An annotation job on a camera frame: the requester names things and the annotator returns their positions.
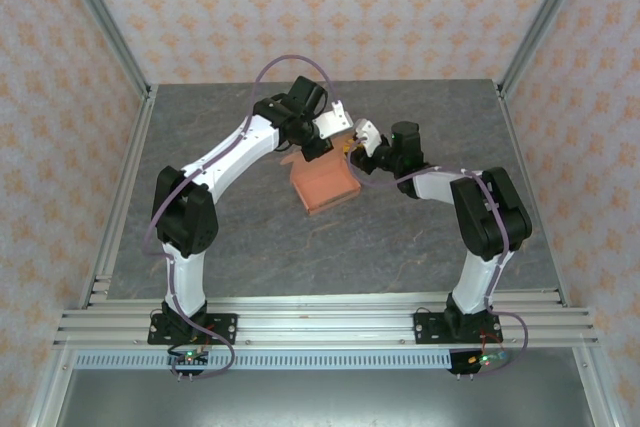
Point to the aluminium frame leg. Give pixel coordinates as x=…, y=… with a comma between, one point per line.
x=50, y=392
x=598, y=392

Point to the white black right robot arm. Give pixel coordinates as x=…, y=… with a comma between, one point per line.
x=477, y=282

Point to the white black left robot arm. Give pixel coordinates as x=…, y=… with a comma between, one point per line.
x=187, y=282

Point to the controller board with lights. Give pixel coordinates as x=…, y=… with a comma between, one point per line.
x=482, y=360
x=189, y=358

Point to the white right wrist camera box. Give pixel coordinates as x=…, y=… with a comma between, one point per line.
x=369, y=134

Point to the orange cardboard paper box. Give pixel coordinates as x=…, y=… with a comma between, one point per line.
x=325, y=187

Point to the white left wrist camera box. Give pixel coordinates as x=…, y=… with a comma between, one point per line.
x=332, y=122

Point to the aluminium table side rail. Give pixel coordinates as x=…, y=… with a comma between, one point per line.
x=510, y=122
x=132, y=157

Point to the long aluminium cross rail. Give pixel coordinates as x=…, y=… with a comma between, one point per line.
x=325, y=327

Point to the aluminium frame post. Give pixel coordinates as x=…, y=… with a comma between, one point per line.
x=545, y=17
x=102, y=17

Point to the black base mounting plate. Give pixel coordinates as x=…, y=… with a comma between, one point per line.
x=225, y=329
x=425, y=329

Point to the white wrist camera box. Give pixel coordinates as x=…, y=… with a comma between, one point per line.
x=369, y=134
x=332, y=122

